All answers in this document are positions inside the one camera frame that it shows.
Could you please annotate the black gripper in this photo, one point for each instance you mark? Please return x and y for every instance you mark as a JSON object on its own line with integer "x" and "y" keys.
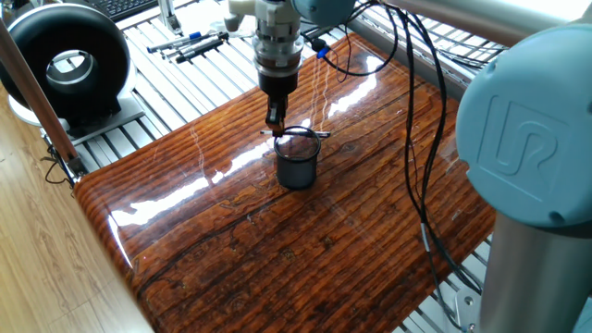
{"x": 278, "y": 85}

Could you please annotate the black pen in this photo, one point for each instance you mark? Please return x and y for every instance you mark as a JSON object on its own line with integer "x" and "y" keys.
{"x": 314, "y": 134}

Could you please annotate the grey and pale blue robot arm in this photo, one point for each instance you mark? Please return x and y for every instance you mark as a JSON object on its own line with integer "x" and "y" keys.
{"x": 522, "y": 129}

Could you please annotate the black mesh pen holder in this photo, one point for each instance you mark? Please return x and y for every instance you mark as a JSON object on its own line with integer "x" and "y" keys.
{"x": 296, "y": 171}

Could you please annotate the grey marker black cap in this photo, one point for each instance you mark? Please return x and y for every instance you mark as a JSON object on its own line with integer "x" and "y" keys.
{"x": 199, "y": 42}

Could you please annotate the blue capped marker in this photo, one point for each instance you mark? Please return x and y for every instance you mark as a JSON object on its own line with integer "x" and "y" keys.
{"x": 173, "y": 42}

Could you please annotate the glossy wood grain board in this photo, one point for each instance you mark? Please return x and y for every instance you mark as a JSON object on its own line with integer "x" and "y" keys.
{"x": 277, "y": 254}

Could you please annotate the black keyboard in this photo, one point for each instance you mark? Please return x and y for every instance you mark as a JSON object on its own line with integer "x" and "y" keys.
{"x": 120, "y": 7}

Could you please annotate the brown wooden pole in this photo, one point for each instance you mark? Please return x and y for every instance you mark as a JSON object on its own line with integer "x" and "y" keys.
{"x": 32, "y": 92}

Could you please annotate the metal mounting plate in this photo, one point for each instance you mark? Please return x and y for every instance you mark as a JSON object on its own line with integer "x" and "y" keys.
{"x": 467, "y": 307}

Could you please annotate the metal stand post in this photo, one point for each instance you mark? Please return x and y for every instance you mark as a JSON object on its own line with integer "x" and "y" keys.
{"x": 168, "y": 18}

